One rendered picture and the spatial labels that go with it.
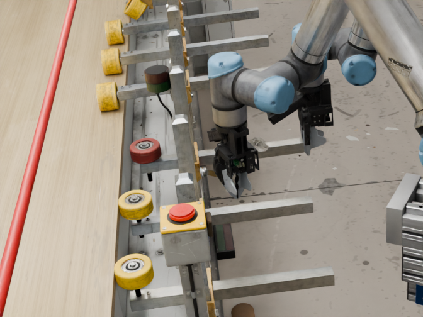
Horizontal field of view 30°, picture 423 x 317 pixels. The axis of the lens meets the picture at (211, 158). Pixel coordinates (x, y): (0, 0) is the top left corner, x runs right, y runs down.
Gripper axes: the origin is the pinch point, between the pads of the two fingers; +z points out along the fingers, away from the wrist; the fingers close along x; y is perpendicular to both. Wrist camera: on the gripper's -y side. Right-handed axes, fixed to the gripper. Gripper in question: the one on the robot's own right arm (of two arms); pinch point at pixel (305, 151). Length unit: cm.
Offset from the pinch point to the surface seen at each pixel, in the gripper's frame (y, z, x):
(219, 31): -12, 53, 225
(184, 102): -29.8, -22.0, -5.8
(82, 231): -56, -8, -35
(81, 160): -58, -8, -3
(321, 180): 22, 83, 111
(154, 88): -36.5, -27.3, -6.9
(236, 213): -20.9, -1.4, -26.6
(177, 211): -31, -41, -80
